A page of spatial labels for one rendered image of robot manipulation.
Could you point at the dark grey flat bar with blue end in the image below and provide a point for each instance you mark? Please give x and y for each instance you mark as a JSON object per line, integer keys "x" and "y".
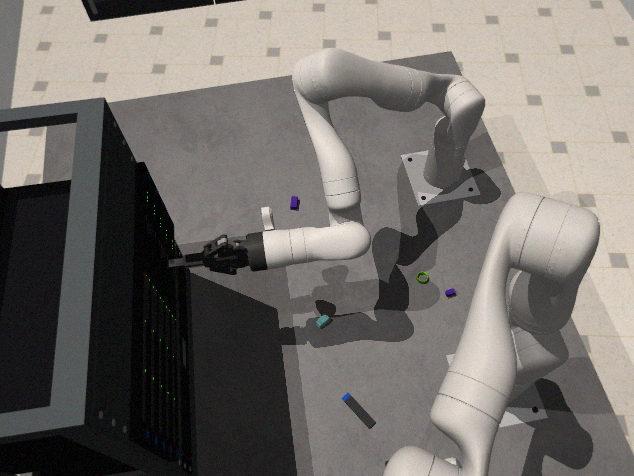
{"x": 358, "y": 410}

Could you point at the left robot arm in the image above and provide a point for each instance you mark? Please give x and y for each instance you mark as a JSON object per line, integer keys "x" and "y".
{"x": 496, "y": 360}

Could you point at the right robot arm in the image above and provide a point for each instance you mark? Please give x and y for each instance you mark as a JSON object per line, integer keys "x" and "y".
{"x": 334, "y": 73}

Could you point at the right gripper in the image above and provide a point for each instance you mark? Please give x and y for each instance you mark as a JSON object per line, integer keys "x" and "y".
{"x": 227, "y": 256}

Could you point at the black server rack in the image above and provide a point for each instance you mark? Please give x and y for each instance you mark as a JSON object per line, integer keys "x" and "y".
{"x": 89, "y": 317}

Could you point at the dark grey tag with blue end and white label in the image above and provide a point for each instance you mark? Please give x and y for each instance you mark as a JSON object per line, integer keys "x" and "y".
{"x": 175, "y": 263}

